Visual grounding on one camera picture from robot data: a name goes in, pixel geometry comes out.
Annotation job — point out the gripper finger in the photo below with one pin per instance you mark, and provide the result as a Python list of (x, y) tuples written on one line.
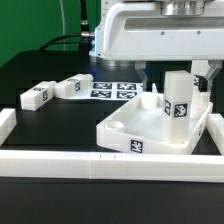
[(210, 70)]

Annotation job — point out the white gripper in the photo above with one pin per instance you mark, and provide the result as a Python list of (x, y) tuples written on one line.
[(147, 30)]

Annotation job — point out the white desk top tray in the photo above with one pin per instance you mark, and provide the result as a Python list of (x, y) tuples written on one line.
[(136, 127)]

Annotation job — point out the white marker sheet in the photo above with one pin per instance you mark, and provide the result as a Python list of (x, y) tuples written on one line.
[(120, 91)]

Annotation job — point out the white right fence block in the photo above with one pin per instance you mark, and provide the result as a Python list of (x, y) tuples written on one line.
[(215, 127)]

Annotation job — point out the white fence block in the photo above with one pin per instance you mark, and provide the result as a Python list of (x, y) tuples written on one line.
[(7, 123), (215, 127)]

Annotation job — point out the white front fence bar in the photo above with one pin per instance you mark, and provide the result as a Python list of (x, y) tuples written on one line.
[(118, 166)]

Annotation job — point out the white left fence block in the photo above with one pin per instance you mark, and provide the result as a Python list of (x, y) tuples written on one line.
[(7, 123)]

